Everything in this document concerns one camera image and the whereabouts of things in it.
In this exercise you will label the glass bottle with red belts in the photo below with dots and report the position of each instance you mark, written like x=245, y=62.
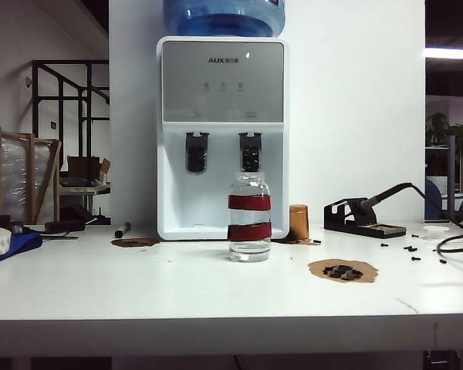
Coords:
x=250, y=231

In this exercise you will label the white AUX water dispenser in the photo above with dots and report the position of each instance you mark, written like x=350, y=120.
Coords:
x=222, y=96

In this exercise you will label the blue water jug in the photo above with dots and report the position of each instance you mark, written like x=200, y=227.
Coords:
x=224, y=17

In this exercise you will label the copper cylindrical can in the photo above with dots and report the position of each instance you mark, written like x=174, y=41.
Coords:
x=299, y=223

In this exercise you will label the black soldering iron stand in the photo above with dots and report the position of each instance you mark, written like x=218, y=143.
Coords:
x=343, y=219

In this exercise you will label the black marker pen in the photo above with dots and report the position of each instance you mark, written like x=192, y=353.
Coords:
x=122, y=229

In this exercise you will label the black rubber chunks pile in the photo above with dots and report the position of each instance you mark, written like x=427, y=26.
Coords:
x=343, y=271

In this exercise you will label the black soldering iron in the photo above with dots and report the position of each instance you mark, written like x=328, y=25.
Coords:
x=382, y=196

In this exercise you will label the black stair railing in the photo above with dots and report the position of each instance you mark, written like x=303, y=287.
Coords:
x=88, y=92

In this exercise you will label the small black box device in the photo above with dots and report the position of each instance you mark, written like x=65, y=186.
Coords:
x=63, y=226

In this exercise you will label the blue chair back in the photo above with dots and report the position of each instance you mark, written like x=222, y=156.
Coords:
x=433, y=200

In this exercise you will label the blue cloth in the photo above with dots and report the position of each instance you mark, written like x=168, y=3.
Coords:
x=23, y=244

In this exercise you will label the green potted plant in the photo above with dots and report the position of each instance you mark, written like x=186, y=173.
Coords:
x=443, y=129

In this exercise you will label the ceiling light panel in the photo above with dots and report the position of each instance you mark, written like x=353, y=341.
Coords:
x=449, y=53

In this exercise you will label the wooden crate frame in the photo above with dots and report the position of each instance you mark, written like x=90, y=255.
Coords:
x=31, y=177

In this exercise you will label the grey metal post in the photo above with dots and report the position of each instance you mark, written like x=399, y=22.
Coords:
x=451, y=173

